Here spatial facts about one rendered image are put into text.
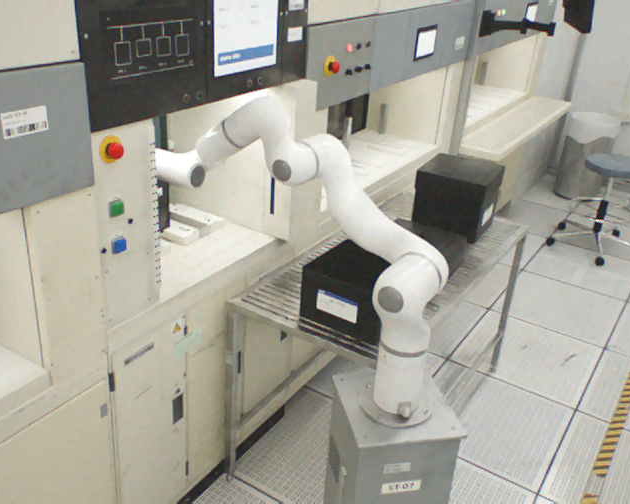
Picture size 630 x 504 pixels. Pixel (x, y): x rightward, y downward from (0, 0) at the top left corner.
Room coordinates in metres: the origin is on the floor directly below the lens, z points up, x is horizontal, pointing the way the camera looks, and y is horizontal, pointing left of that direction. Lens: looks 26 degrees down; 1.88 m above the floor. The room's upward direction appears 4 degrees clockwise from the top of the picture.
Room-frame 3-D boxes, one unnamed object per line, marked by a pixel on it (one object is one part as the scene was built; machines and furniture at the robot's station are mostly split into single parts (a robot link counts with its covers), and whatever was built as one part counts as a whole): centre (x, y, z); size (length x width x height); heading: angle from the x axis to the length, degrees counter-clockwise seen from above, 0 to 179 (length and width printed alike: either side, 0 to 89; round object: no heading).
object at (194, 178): (1.80, 0.41, 1.21); 0.13 x 0.09 x 0.08; 60
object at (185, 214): (2.16, 0.49, 0.89); 0.22 x 0.21 x 0.04; 60
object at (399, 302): (1.39, -0.21, 1.07); 0.19 x 0.12 x 0.24; 149
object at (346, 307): (1.86, -0.13, 0.85); 0.28 x 0.28 x 0.17; 59
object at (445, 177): (2.63, -0.54, 0.89); 0.29 x 0.29 x 0.25; 64
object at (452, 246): (2.24, -0.35, 0.83); 0.29 x 0.29 x 0.13; 63
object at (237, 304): (2.28, -0.30, 0.38); 1.30 x 0.60 x 0.76; 150
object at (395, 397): (1.42, -0.23, 0.85); 0.19 x 0.19 x 0.18
